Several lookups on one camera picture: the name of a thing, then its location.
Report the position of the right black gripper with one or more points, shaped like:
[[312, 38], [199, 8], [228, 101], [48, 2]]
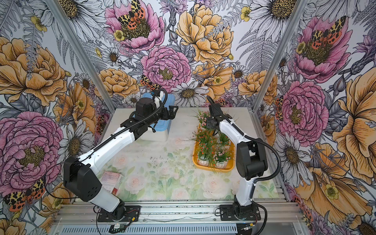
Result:
[[208, 123]]

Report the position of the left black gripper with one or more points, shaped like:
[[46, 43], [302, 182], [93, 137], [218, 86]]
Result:
[[172, 114]]

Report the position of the pink red potted gypsophila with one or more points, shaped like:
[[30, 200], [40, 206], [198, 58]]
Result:
[[205, 142]]

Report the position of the orange flower potted plant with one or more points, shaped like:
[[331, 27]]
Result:
[[221, 157], [223, 140]]

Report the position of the yellow plastic tray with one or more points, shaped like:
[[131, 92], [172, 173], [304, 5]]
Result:
[[230, 164]]

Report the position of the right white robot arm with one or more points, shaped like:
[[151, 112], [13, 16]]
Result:
[[251, 163]]

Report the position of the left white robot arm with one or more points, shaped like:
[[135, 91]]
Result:
[[80, 173]]

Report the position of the blue lid storage box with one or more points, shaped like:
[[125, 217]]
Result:
[[162, 126]]

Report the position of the pink white paper card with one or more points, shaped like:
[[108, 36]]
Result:
[[111, 181]]

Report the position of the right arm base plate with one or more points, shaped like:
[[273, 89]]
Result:
[[236, 212]]

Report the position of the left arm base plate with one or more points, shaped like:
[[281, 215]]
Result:
[[121, 214]]

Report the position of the aluminium rail frame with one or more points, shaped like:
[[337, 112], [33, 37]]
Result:
[[181, 218]]

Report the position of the left aluminium corner post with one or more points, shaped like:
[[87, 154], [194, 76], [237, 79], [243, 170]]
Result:
[[74, 41]]

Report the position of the aluminium corner post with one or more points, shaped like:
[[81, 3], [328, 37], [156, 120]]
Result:
[[285, 39], [74, 41]]

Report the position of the right aluminium corner post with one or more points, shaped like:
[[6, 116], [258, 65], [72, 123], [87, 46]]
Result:
[[285, 39]]

